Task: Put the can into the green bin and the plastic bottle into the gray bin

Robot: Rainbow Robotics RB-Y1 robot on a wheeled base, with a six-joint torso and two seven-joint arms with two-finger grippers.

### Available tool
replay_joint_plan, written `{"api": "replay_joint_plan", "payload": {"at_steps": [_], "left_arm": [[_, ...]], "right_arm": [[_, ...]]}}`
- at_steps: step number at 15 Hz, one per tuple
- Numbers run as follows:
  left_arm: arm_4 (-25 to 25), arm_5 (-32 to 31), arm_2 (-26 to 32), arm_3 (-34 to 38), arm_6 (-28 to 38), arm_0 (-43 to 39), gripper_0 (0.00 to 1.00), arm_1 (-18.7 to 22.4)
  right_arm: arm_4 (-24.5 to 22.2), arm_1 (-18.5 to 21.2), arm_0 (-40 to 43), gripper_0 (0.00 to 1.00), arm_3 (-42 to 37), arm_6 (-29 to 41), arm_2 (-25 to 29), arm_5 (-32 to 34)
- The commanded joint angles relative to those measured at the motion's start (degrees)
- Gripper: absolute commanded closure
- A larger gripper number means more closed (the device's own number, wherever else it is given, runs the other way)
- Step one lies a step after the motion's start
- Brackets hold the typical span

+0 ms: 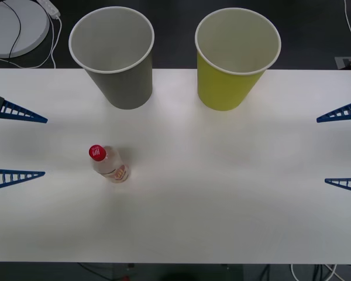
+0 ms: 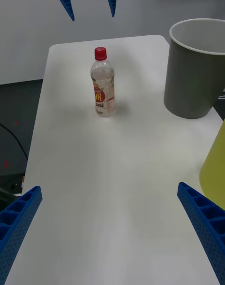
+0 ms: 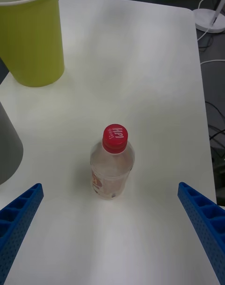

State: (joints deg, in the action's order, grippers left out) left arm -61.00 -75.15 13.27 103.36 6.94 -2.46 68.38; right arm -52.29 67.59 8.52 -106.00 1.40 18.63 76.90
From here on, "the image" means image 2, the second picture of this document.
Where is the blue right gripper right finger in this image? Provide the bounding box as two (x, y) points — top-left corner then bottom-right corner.
(177, 182), (225, 285)

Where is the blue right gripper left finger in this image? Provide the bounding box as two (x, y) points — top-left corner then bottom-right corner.
(0, 185), (43, 285)

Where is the clear bottle with red cap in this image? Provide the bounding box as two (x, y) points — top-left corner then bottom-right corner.
(90, 46), (116, 118)

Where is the yellow-green plastic bin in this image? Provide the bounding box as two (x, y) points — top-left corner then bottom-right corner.
(199, 118), (225, 209)

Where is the grey plastic bin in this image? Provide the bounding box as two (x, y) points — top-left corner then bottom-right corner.
(163, 18), (225, 120)

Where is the black floor cable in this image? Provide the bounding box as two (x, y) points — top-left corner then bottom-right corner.
(0, 123), (29, 160)

